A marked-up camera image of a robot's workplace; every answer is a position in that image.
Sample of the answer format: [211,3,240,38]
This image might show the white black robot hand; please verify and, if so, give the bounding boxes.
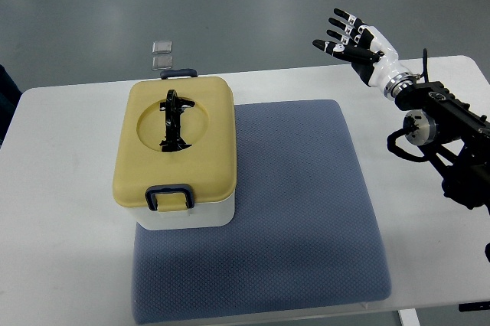
[312,8,416,99]

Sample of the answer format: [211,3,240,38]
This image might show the yellow storage box lid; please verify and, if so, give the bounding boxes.
[113,77,237,212]

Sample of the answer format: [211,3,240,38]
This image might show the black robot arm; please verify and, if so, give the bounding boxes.
[387,50,489,210]

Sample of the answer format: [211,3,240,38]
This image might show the white storage box base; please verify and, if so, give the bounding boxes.
[127,191,235,230]

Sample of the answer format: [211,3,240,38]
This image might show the blue-grey foam cushion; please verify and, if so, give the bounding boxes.
[132,99,391,324]

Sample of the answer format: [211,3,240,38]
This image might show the dark object at left edge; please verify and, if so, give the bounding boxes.
[0,65,22,143]

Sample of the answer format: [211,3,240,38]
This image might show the black bracket under table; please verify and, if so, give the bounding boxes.
[458,301,490,312]

